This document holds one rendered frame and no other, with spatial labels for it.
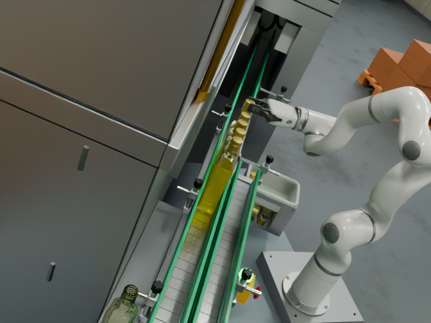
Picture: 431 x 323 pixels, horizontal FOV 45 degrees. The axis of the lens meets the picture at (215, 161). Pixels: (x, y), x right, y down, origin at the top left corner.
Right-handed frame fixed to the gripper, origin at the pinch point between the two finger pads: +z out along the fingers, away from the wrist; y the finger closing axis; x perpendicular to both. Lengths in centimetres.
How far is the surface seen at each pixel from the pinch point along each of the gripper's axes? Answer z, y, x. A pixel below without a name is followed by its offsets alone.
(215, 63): 29, -50, 32
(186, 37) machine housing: 40, -69, 43
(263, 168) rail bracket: -12.8, -3.6, -21.3
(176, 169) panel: 22.2, -24.7, -15.9
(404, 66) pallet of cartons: -264, 357, -82
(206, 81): 30, -50, 27
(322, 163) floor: -149, 199, -134
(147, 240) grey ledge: 26, -43, -29
